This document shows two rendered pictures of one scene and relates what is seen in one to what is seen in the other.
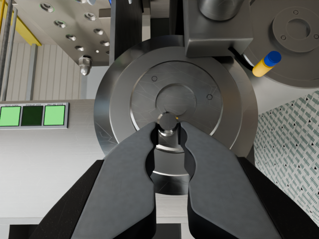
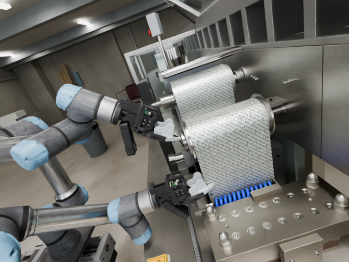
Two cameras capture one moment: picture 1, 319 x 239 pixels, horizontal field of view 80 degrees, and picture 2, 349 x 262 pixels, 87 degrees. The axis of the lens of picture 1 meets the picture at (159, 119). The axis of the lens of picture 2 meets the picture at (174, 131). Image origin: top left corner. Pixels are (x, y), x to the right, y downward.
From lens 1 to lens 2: 0.61 m
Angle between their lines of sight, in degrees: 89
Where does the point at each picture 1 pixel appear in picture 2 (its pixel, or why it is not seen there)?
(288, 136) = (207, 108)
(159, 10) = not seen: hidden behind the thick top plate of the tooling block
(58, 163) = not seen: outside the picture
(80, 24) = (275, 209)
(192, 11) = (183, 157)
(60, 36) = (303, 223)
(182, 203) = (272, 58)
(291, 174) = (205, 95)
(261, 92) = not seen: hidden behind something
